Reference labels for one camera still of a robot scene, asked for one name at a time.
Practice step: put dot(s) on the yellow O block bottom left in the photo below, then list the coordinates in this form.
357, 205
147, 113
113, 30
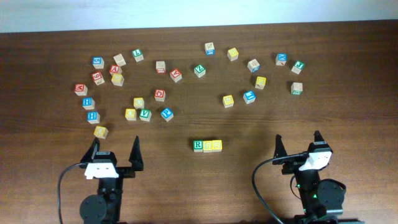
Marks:
101, 132

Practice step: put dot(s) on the red M block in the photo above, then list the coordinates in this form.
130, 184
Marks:
81, 89

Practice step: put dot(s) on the blue H block upper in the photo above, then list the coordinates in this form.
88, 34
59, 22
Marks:
88, 103

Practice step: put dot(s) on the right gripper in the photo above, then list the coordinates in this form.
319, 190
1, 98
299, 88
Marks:
291, 165

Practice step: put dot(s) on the blue E block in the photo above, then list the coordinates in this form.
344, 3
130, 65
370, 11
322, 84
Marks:
249, 97

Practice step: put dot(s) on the blue edged wooden block right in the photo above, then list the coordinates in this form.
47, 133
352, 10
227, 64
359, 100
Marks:
253, 65

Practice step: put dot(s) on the blue K block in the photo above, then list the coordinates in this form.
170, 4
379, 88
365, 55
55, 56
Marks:
281, 59

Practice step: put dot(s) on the yellow block centre right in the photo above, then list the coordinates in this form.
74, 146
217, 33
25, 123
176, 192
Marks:
228, 101

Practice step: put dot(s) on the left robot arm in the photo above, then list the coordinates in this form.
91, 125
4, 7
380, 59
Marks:
105, 205

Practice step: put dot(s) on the green edged wooden block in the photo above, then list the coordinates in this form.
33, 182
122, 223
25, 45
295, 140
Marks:
296, 88

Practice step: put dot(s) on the red A block centre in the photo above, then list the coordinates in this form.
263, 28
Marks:
176, 75

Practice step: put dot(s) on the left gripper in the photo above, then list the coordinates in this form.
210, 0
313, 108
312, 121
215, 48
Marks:
128, 172

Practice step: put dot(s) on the green L block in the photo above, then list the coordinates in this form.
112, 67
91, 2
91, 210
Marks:
137, 54

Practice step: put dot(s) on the red 6 block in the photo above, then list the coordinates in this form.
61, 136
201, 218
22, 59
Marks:
97, 78

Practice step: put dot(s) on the blue h block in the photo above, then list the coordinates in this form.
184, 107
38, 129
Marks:
93, 117
88, 103

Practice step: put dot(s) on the green R block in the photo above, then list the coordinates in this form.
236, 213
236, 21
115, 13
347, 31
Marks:
197, 145

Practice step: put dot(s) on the yellow block centre left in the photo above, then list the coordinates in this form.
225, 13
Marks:
138, 103

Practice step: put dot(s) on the yellow block lower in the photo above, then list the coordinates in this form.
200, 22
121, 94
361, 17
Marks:
130, 114

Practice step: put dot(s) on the red a block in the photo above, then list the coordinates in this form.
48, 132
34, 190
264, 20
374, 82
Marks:
115, 69
176, 75

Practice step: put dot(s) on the blue 5 block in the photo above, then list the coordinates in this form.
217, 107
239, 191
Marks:
98, 62

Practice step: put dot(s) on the plain wooden block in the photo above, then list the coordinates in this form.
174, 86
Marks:
119, 59

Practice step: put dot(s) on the green V block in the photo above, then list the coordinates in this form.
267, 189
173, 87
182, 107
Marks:
145, 115

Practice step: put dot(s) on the blue H block lower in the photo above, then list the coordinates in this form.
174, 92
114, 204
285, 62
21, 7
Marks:
93, 117

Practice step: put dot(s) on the blue P block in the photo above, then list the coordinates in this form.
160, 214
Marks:
167, 114

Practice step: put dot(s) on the green J block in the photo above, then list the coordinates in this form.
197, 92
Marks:
298, 67

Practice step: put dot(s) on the blue edged wooden block top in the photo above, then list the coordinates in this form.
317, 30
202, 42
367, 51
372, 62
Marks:
210, 48

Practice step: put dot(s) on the red A block left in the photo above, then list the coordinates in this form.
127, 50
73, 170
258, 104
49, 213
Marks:
115, 69

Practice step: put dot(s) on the red edged wooden block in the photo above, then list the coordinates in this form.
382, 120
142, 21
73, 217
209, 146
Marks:
160, 67

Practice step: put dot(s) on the yellow S block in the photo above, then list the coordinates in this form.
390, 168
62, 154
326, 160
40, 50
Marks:
217, 145
207, 146

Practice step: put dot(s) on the yellow block upper left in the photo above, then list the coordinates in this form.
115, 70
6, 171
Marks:
117, 79

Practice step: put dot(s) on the blue edged wooden block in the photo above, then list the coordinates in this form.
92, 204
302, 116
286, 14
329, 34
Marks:
210, 48
253, 65

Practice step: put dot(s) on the red Q block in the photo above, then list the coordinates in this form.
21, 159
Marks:
159, 95

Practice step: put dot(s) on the green Z block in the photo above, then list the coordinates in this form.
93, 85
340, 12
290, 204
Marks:
199, 70

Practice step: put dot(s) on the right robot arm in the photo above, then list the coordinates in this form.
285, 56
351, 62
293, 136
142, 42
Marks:
321, 199

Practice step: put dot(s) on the yellow block top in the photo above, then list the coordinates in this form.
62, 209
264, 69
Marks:
232, 54

